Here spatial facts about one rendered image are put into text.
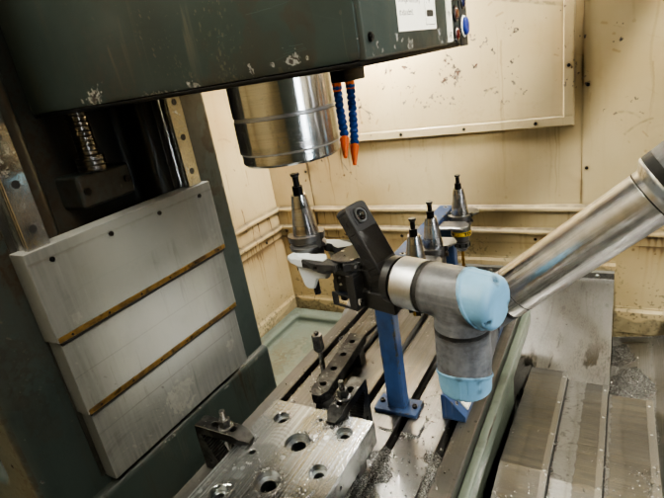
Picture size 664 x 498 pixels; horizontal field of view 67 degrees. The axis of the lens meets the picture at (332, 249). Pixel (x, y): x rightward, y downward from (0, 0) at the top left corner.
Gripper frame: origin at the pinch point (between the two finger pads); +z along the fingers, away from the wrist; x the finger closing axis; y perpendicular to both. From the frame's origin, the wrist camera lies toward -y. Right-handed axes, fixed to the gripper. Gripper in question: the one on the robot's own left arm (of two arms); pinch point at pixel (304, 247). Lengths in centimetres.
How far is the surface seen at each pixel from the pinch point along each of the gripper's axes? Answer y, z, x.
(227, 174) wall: 6, 97, 52
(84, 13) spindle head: -41.0, 18.2, -17.5
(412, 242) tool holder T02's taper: 6.7, -6.1, 22.4
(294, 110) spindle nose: -23.6, -7.8, -3.7
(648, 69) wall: -13, -25, 110
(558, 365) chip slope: 64, -15, 74
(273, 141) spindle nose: -19.8, -5.2, -6.5
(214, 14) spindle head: -36.9, -4.9, -11.5
